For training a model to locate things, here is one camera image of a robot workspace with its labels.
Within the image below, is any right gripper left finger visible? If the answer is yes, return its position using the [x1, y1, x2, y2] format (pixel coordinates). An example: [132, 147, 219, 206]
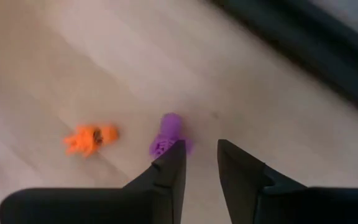
[0, 139, 187, 224]

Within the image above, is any orange pumpkin toy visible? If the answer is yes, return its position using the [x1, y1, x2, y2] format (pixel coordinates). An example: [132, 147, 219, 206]
[62, 123, 120, 159]

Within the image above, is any purple skeleton toy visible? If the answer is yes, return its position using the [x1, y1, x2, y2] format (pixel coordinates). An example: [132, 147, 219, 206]
[149, 112, 194, 159]

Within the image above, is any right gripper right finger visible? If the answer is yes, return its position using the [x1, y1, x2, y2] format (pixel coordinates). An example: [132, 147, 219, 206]
[217, 139, 358, 224]

